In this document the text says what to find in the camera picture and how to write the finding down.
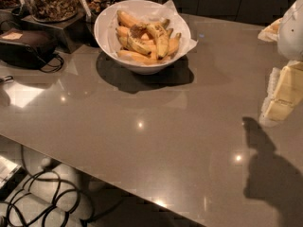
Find top left yellow banana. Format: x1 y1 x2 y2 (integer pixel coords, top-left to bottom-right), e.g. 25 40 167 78
116 9 146 28

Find middle left yellow banana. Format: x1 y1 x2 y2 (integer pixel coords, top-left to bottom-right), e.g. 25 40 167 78
115 26 152 42

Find spotted yellow banana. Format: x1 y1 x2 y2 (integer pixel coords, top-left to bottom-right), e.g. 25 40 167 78
146 24 169 60

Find dark metal stand box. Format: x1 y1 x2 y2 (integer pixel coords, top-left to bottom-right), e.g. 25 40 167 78
22 11 94 54

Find black card terminal device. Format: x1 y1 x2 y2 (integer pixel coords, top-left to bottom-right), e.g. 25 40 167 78
0 28 57 70

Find black cable on table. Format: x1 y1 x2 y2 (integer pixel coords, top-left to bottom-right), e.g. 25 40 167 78
26 44 65 74

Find white device on floor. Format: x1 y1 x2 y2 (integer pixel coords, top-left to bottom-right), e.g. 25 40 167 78
0 156 22 189

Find white ceramic bowl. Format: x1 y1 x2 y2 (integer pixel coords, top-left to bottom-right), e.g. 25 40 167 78
93 0 192 76

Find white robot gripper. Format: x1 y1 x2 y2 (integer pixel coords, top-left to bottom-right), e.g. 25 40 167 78
258 0 303 127

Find bottom front yellow banana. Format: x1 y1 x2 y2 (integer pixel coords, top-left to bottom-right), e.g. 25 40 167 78
116 50 157 64

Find white label tag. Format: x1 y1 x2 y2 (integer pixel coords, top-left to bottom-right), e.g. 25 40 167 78
80 0 92 19

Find right side yellow banana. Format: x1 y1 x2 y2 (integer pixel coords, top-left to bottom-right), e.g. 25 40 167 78
168 33 182 56

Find brown-tipped yellow banana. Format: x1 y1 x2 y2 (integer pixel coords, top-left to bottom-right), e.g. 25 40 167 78
127 24 152 56

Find black floor cables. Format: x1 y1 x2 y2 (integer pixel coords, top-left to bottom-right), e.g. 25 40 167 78
0 144 127 227

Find glass jar of nuts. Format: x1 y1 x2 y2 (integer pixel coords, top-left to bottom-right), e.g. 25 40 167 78
26 0 78 23

